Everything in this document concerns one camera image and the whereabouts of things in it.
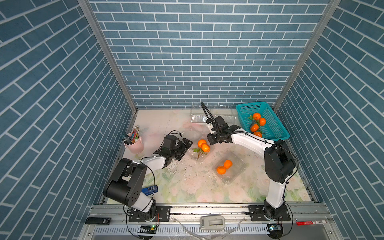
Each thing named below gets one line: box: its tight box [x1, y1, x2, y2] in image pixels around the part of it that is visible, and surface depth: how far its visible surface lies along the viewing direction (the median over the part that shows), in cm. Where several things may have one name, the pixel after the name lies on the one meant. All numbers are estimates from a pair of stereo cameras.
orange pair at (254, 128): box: [250, 123, 263, 138], surface depth 106 cm
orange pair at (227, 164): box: [216, 159, 233, 175], surface depth 88 cm
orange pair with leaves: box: [248, 112, 267, 126], surface depth 114 cm
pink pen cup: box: [124, 125, 145, 154], surface depth 91 cm
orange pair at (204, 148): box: [192, 139, 211, 159], surface depth 92 cm
